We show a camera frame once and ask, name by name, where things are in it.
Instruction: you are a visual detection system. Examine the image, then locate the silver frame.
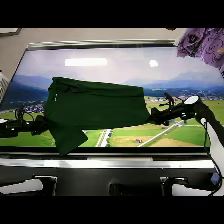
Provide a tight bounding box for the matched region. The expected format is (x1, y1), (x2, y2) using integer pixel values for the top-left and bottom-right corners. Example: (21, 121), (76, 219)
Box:
(0, 151), (224, 196)

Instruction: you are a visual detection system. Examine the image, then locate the purple patterned garment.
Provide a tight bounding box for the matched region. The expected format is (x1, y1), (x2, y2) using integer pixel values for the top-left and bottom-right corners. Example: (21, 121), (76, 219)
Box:
(176, 28), (224, 78)

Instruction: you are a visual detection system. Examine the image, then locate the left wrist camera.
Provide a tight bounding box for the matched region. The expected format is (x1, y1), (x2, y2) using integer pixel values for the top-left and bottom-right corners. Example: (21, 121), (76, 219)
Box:
(14, 106), (28, 123)

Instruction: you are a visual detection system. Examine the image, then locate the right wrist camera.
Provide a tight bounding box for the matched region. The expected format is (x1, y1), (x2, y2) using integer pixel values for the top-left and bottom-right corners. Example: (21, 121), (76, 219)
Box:
(163, 92), (176, 113)

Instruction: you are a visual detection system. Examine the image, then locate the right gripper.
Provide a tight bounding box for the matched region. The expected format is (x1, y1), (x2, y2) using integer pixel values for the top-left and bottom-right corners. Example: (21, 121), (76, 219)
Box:
(148, 106), (172, 127)

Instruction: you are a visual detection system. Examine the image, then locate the dark green garment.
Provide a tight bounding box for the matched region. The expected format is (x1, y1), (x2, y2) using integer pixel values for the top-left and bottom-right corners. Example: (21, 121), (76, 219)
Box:
(43, 76), (151, 157)

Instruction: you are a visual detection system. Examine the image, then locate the black cable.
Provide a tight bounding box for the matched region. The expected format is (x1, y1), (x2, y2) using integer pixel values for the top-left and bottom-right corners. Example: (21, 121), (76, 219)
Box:
(201, 119), (224, 196)

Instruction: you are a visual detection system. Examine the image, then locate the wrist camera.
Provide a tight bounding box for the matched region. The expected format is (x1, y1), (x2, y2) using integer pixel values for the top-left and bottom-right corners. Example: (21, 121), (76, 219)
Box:
(163, 92), (176, 113)
(14, 106), (28, 123)

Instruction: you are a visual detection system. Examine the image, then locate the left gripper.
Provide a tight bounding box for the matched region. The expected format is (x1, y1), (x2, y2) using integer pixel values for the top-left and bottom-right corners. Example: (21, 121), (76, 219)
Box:
(31, 115), (50, 136)

